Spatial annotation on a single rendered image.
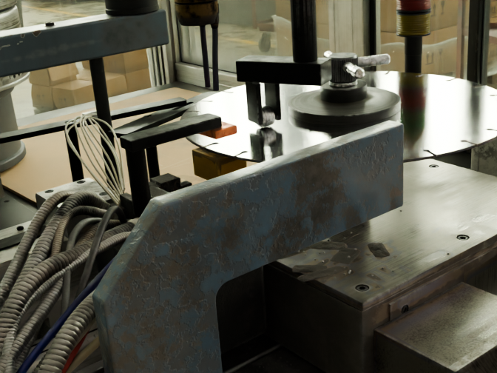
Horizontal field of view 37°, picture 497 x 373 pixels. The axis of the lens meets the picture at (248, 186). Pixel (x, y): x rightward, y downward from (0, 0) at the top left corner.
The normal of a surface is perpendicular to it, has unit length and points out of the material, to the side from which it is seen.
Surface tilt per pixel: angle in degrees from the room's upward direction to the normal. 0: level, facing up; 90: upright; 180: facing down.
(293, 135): 0
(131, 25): 90
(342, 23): 90
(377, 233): 0
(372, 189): 90
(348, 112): 5
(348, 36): 90
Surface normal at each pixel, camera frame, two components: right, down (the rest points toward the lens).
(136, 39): 0.62, 0.24
